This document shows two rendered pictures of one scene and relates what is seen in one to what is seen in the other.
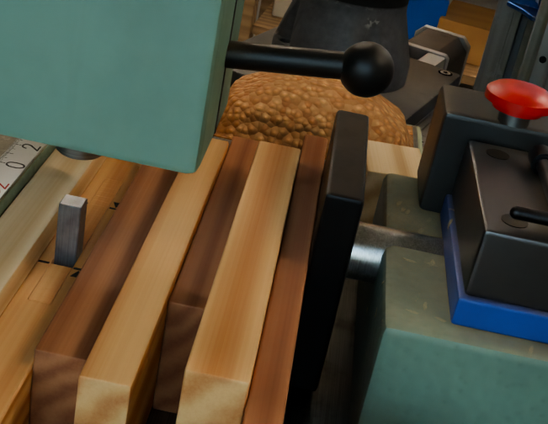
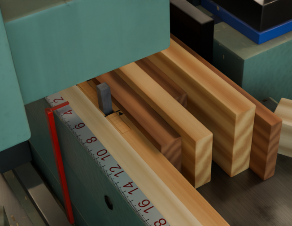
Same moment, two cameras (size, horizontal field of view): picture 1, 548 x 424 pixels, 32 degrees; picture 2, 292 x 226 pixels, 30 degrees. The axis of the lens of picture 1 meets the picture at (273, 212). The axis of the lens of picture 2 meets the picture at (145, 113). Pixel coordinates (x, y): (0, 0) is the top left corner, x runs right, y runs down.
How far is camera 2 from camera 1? 26 cm
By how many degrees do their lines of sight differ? 29
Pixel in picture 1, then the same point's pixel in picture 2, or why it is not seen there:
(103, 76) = (131, 30)
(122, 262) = (133, 97)
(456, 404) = (270, 71)
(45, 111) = (111, 57)
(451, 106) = not seen: outside the picture
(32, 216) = (82, 103)
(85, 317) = (156, 124)
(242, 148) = not seen: hidden behind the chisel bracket
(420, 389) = (259, 73)
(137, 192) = not seen: hidden behind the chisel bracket
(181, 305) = (177, 97)
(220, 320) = (219, 92)
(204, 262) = (159, 77)
